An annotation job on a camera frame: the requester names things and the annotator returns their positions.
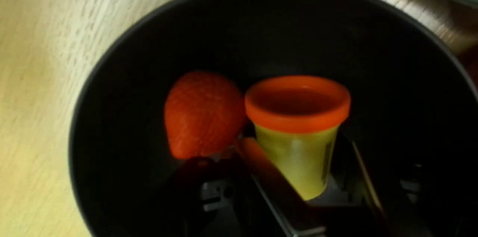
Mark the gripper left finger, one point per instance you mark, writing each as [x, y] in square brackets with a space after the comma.
[276, 188]

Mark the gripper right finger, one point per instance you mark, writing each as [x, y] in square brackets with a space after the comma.
[373, 214]

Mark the black bowl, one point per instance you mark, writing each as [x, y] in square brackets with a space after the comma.
[157, 91]

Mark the yellow tub with orange lid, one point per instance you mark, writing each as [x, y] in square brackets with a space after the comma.
[298, 147]

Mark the red toy strawberry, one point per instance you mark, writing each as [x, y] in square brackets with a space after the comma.
[203, 115]

